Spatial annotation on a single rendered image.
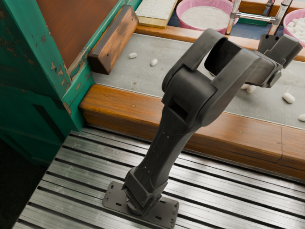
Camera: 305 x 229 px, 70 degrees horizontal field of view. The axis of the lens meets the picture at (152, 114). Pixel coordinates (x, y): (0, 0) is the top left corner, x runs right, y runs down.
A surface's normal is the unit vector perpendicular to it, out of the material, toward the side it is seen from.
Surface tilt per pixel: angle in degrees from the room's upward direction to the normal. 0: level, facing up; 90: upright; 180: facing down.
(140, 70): 0
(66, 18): 90
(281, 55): 43
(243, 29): 0
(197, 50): 29
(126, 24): 66
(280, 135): 0
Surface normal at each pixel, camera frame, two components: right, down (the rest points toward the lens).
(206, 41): -0.39, -0.25
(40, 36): 0.96, 0.23
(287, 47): -0.54, -0.06
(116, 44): 0.88, -0.01
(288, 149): -0.02, -0.57
